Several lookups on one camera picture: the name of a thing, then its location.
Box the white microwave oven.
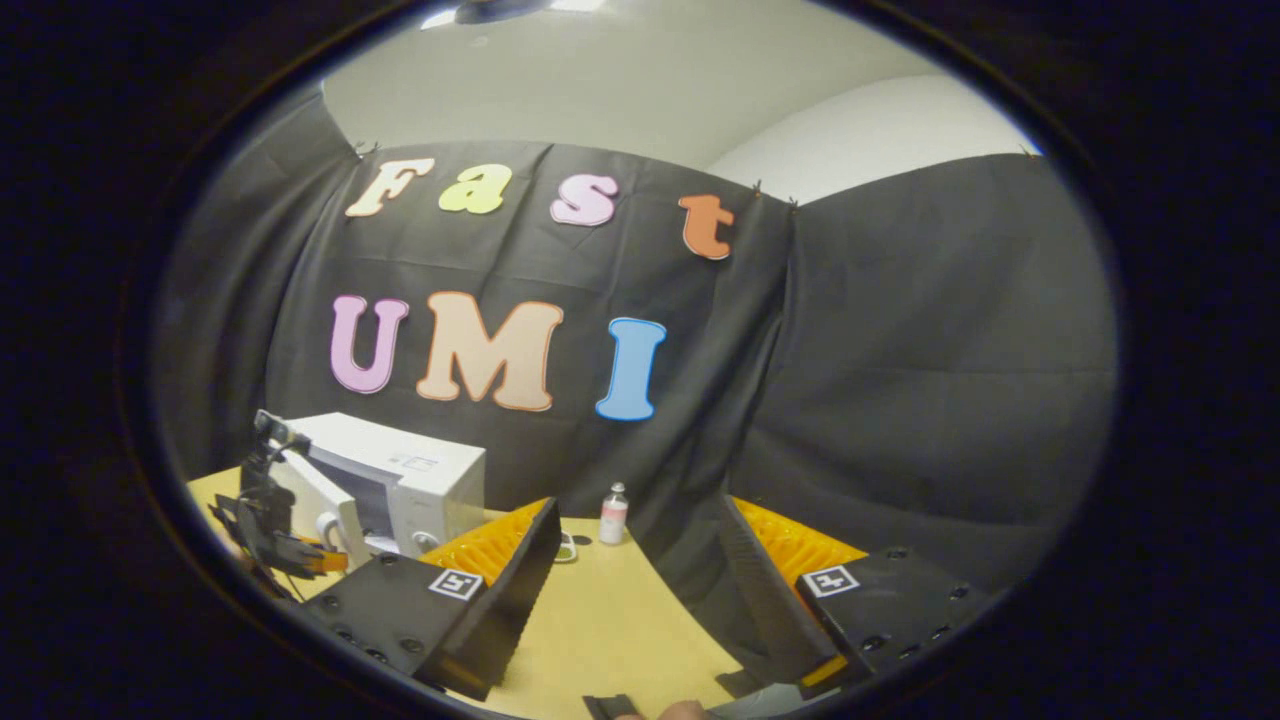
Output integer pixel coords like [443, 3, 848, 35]
[262, 412, 489, 567]

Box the small clear bottle pink label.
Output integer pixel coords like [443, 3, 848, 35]
[599, 482, 630, 546]

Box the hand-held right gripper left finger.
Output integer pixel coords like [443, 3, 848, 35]
[298, 497, 564, 703]

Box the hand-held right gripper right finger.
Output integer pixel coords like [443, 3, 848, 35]
[718, 493, 997, 703]

